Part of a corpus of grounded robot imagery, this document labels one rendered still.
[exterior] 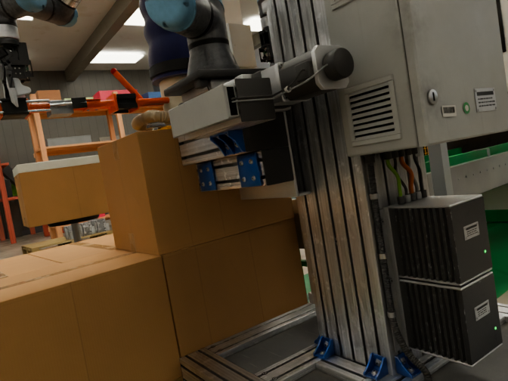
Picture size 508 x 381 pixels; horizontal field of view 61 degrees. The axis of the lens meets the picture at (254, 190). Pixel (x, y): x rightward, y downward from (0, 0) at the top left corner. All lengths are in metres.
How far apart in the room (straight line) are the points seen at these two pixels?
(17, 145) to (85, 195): 8.92
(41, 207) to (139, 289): 1.75
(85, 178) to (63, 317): 1.87
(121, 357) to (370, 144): 0.94
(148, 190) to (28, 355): 0.56
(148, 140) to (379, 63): 0.79
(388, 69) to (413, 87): 0.07
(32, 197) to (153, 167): 1.72
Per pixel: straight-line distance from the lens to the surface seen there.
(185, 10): 1.13
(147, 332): 1.44
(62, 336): 1.35
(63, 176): 3.09
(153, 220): 1.41
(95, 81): 12.67
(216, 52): 1.23
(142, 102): 1.63
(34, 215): 3.06
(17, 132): 12.02
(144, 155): 1.41
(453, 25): 1.02
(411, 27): 0.90
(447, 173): 2.06
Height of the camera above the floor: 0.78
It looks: 3 degrees down
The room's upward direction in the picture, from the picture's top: 9 degrees counter-clockwise
